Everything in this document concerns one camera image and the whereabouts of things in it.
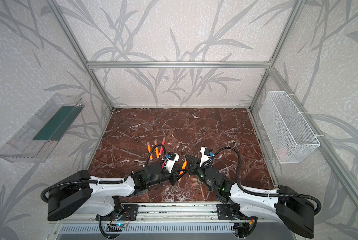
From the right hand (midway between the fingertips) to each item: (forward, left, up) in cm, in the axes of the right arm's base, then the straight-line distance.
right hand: (185, 152), depth 75 cm
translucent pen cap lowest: (-7, -4, -18) cm, 20 cm away
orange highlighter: (+13, +25, -18) cm, 33 cm away
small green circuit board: (-29, +31, -17) cm, 46 cm away
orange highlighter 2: (-5, +1, -3) cm, 6 cm away
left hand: (-5, -1, -5) cm, 8 cm away
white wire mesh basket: (-3, -44, +17) cm, 47 cm away
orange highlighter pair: (+11, +19, -18) cm, 29 cm away
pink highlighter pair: (+16, +16, -18) cm, 29 cm away
